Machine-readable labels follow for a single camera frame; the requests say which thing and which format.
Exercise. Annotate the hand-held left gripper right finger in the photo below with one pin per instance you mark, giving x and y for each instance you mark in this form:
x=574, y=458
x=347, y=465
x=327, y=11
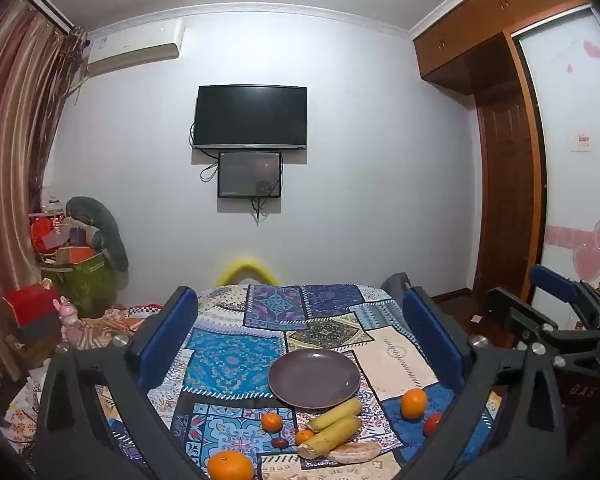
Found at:
x=430, y=340

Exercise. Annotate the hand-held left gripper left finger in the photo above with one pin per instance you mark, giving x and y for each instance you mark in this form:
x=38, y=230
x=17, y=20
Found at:
x=167, y=340

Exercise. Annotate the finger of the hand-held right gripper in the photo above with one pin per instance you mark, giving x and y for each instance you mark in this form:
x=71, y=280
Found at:
x=555, y=279
x=510, y=312

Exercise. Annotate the large orange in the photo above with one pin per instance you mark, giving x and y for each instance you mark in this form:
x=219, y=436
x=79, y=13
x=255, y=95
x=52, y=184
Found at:
x=231, y=466
x=413, y=403

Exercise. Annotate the red tomato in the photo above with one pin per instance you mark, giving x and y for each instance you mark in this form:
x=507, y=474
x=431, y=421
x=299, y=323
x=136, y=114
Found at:
x=432, y=424

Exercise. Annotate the yellow corn cob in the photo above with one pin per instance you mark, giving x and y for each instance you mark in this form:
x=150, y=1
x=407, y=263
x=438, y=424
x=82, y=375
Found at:
x=336, y=412
x=330, y=439

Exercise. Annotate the dark purple round plate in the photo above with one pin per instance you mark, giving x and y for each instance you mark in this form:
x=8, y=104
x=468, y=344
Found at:
x=314, y=377

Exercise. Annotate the small orange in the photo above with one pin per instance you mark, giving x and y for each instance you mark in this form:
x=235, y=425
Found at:
x=271, y=421
x=304, y=436

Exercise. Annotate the orange patterned bedding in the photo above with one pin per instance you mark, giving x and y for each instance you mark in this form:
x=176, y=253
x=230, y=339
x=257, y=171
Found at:
x=125, y=321

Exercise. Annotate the blue patchwork tablecloth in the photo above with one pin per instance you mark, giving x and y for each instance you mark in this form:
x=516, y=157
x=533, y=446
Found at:
x=230, y=360

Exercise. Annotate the pink bunny toy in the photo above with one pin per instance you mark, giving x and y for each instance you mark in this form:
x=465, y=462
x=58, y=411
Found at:
x=69, y=315

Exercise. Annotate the yellow curved hoop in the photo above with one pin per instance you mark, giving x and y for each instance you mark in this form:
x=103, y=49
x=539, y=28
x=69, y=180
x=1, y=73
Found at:
x=247, y=269

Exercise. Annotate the grey plush toy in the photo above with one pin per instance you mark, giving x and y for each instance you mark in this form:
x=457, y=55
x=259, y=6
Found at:
x=100, y=230

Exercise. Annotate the peeled pomelo segment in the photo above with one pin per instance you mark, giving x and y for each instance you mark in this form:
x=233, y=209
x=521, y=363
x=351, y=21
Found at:
x=355, y=451

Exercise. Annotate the wardrobe door with pink hearts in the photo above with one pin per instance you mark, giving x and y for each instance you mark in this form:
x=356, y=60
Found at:
x=575, y=135

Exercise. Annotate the red box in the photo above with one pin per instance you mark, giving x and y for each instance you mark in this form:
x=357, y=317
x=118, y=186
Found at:
x=27, y=300

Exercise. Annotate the dark red grape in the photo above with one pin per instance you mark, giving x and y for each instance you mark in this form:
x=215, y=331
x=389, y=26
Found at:
x=280, y=442

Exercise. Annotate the red gift bag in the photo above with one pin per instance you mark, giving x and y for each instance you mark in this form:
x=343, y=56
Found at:
x=45, y=235

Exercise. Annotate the striped brown curtain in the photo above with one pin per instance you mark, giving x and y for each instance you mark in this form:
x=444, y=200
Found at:
x=5, y=160

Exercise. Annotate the wooden overhead cabinet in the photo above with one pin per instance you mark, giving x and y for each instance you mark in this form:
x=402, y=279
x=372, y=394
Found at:
x=480, y=25

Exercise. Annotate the white air conditioner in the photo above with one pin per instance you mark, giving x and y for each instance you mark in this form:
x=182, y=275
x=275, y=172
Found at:
x=135, y=45

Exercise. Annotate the small black wall monitor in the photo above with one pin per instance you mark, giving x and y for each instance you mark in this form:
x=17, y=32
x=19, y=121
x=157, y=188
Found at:
x=250, y=174

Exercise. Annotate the black wall television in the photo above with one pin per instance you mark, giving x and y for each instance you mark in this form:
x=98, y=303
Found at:
x=251, y=116

